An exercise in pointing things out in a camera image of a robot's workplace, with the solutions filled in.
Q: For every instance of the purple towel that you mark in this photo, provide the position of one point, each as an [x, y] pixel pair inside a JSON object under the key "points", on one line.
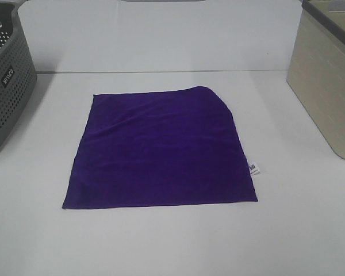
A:
{"points": [[165, 148]]}

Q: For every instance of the beige plastic basket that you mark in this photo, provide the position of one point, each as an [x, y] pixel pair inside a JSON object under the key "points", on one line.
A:
{"points": [[317, 68]]}

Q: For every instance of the grey perforated plastic basket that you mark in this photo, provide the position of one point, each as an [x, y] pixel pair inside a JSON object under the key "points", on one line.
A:
{"points": [[17, 71]]}

